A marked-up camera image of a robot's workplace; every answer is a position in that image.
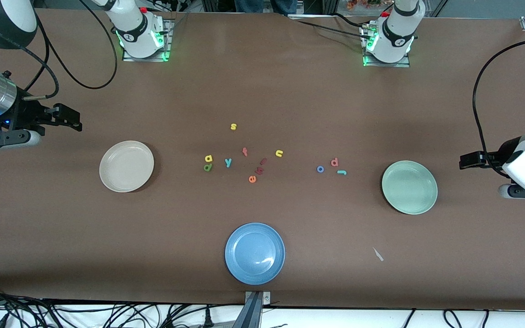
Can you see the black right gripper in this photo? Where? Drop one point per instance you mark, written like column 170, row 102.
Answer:
column 26, row 114

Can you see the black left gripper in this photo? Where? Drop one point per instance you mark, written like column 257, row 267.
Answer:
column 500, row 157

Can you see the teal letter y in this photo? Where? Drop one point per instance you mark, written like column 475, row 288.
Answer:
column 228, row 162

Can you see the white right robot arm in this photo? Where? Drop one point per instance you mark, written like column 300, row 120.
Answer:
column 135, row 32

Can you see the green round plate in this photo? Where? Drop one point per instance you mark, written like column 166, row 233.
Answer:
column 409, row 187

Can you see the beige round plate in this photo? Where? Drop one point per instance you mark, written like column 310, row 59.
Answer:
column 126, row 166

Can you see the white paper scrap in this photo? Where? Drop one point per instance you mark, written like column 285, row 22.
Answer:
column 378, row 255

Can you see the brown table cover sheet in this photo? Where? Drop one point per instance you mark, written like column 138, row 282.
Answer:
column 290, row 82

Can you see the person in blue jeans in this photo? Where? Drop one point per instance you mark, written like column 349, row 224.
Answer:
column 262, row 5

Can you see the blue round plate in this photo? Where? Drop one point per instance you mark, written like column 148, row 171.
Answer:
column 254, row 253

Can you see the black power plug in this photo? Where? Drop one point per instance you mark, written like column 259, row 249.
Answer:
column 208, row 319

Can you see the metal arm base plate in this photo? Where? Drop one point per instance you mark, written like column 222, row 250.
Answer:
column 168, row 45
column 381, row 65

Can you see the aluminium camera post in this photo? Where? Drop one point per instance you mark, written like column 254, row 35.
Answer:
column 253, row 314

